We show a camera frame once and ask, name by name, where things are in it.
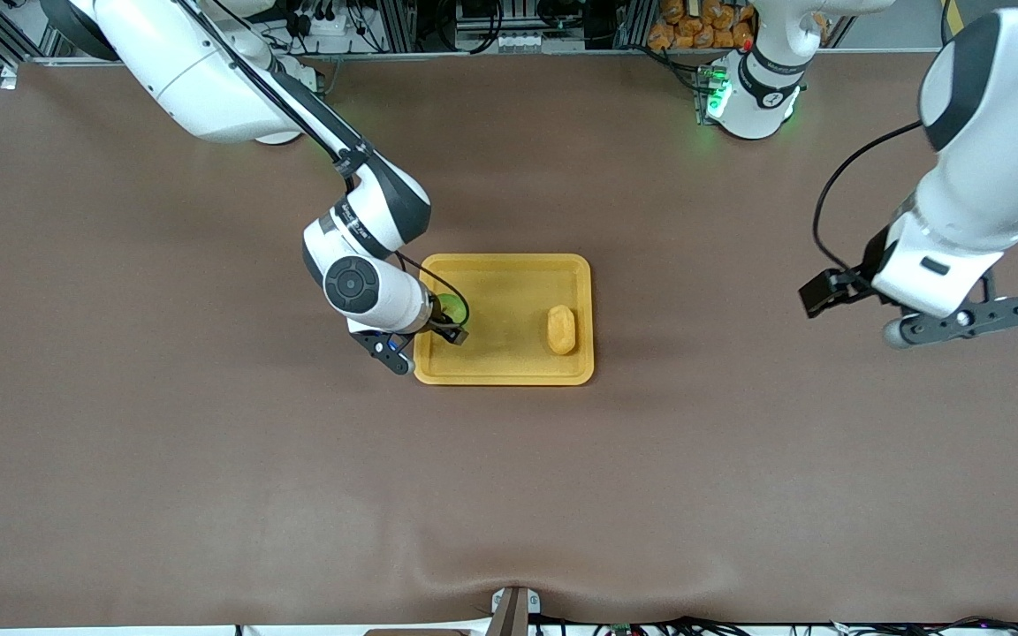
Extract yellow bread piece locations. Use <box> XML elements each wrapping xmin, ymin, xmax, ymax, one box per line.
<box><xmin>546</xmin><ymin>305</ymin><xmax>578</xmax><ymax>356</ymax></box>

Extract yellow plastic tray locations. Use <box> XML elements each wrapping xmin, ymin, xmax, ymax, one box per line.
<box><xmin>412</xmin><ymin>253</ymin><xmax>596</xmax><ymax>387</ymax></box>

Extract brown table mat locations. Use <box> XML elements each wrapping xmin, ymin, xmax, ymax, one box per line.
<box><xmin>0</xmin><ymin>53</ymin><xmax>1018</xmax><ymax>630</ymax></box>

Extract bag of orange items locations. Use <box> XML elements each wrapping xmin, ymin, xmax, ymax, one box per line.
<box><xmin>648</xmin><ymin>0</ymin><xmax>758</xmax><ymax>50</ymax></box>

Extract large white power strip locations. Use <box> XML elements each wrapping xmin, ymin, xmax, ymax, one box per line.
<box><xmin>292</xmin><ymin>7</ymin><xmax>361</xmax><ymax>56</ymax></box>

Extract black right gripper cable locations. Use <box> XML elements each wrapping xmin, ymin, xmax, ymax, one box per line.
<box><xmin>175</xmin><ymin>0</ymin><xmax>472</xmax><ymax>335</ymax></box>

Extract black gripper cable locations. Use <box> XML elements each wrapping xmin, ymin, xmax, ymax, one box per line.
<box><xmin>175</xmin><ymin>0</ymin><xmax>472</xmax><ymax>335</ymax></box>
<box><xmin>813</xmin><ymin>121</ymin><xmax>926</xmax><ymax>275</ymax></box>

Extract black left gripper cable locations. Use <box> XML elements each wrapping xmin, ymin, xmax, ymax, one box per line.
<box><xmin>813</xmin><ymin>121</ymin><xmax>926</xmax><ymax>275</ymax></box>

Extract aluminium frame post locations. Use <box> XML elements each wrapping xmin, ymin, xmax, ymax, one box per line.
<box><xmin>619</xmin><ymin>0</ymin><xmax>654</xmax><ymax>49</ymax></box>
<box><xmin>383</xmin><ymin>0</ymin><xmax>417</xmax><ymax>52</ymax></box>

